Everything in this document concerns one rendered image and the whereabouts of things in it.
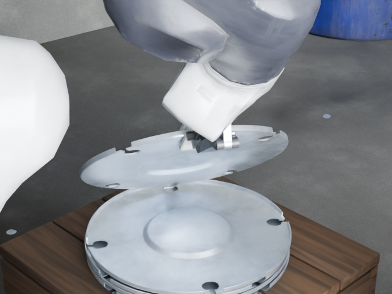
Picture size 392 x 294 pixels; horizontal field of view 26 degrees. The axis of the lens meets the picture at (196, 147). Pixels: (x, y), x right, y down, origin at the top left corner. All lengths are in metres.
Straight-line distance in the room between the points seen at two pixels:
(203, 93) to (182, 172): 0.46
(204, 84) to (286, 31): 0.13
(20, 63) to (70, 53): 2.29
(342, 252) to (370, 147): 1.08
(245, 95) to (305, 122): 1.61
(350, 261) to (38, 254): 0.44
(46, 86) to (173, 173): 0.65
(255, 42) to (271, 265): 0.50
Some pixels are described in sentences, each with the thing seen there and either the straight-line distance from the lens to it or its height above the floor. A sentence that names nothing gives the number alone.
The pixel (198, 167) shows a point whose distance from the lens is 1.23.
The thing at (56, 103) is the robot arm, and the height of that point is 0.80.
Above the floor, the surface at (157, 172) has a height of 0.45.
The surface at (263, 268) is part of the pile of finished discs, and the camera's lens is 1.15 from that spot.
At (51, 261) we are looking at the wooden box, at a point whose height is 0.35.
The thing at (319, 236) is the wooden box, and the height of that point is 0.35.
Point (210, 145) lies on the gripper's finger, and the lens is 0.92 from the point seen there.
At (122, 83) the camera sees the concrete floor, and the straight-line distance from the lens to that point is 2.65.
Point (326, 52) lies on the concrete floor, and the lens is 2.91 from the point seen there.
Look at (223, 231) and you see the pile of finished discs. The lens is 1.21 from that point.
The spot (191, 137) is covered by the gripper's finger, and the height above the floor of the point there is 0.60.
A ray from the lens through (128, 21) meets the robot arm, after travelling 0.72.
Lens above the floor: 1.05
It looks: 28 degrees down
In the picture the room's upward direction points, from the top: straight up
